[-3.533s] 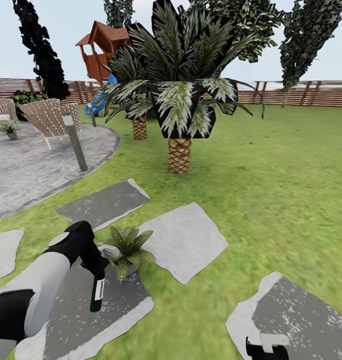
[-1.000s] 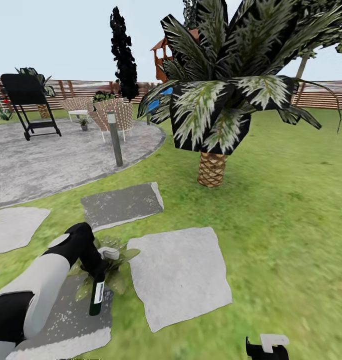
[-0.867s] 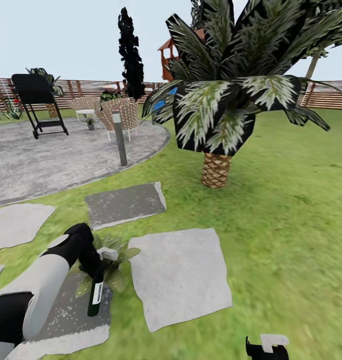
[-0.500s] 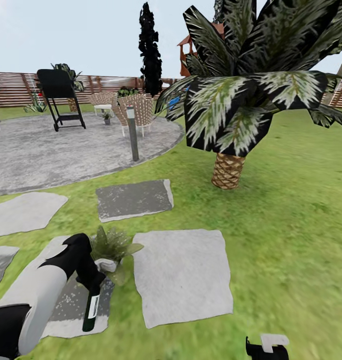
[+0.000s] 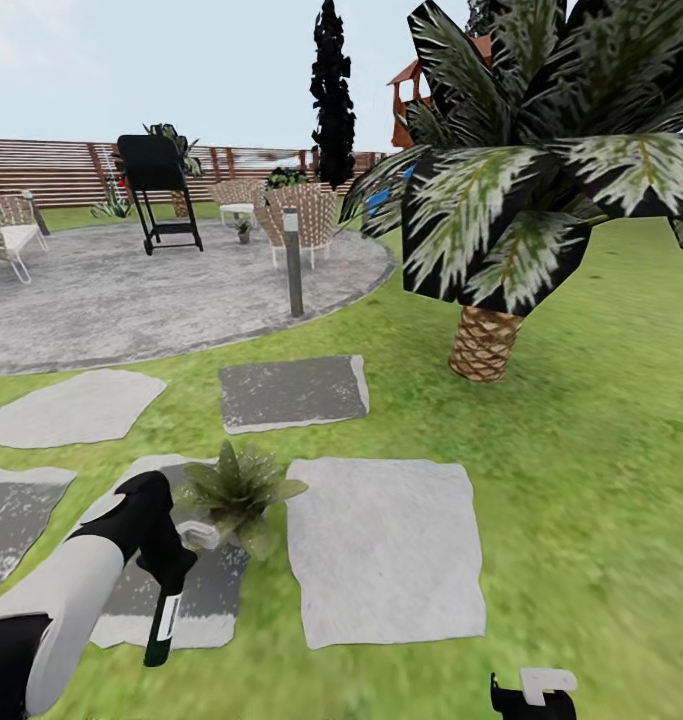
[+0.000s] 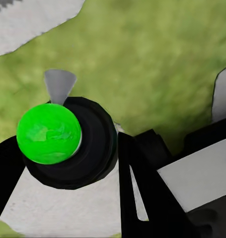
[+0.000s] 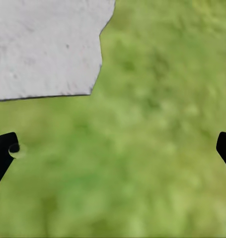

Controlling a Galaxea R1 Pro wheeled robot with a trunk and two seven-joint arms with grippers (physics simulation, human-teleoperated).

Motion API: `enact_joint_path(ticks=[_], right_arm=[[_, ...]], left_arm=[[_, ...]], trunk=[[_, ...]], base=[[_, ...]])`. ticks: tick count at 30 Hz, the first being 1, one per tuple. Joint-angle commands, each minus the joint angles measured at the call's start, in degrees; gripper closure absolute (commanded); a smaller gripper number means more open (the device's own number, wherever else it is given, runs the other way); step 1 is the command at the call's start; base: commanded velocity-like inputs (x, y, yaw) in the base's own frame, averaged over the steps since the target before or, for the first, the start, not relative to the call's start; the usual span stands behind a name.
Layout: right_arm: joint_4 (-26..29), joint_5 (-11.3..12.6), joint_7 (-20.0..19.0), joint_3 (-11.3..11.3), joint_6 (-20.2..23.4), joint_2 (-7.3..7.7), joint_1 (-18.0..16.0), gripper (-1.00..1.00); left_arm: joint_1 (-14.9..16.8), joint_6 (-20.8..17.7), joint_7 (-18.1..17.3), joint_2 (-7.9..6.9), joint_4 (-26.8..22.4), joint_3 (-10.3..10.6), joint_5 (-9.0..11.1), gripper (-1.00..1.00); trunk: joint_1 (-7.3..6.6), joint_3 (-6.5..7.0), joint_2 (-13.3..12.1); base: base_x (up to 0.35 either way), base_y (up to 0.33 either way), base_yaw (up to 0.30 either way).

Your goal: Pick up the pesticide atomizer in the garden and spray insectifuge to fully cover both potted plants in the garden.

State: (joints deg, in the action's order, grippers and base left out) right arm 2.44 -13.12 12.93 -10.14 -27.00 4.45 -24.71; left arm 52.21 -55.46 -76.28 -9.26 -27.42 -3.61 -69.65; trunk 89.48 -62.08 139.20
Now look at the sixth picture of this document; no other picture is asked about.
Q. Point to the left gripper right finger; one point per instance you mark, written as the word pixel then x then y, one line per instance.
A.
pixel 166 217

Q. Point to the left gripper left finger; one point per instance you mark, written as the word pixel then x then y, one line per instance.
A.
pixel 11 168

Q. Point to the insectifuge atomizer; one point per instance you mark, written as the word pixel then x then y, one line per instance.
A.
pixel 70 142

